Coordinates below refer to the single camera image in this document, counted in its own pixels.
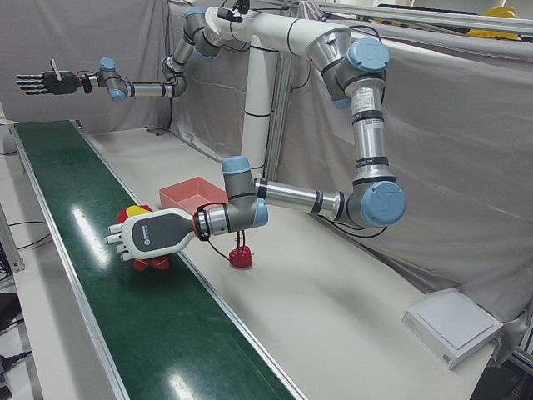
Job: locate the red yellow plush toy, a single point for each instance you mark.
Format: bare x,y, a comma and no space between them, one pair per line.
147,264

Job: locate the pink plastic basket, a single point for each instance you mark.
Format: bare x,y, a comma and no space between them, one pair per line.
195,191

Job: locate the black stand camera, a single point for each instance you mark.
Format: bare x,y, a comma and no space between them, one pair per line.
229,13

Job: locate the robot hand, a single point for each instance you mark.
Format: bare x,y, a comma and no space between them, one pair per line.
58,83
158,233

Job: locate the white flat box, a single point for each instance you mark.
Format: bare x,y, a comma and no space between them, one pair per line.
449,325

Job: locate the green conveyor belt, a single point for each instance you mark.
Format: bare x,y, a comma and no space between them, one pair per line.
125,312

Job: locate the grey fabric curtain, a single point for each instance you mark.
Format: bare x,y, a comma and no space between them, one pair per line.
437,125

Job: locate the yellow hard hat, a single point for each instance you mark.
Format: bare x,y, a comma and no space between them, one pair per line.
499,11
493,34

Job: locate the aluminium profile leg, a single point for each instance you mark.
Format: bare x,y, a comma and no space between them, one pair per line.
10,250

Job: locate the red toy bell pepper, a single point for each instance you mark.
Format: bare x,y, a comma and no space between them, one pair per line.
240,257

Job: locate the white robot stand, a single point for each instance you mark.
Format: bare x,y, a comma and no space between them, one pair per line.
256,96

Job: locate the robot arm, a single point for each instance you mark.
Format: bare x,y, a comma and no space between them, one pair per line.
370,137
145,89

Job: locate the white conveyor control box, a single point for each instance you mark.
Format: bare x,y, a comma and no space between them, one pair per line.
5,139

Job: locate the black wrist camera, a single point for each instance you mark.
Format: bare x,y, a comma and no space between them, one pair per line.
86,83

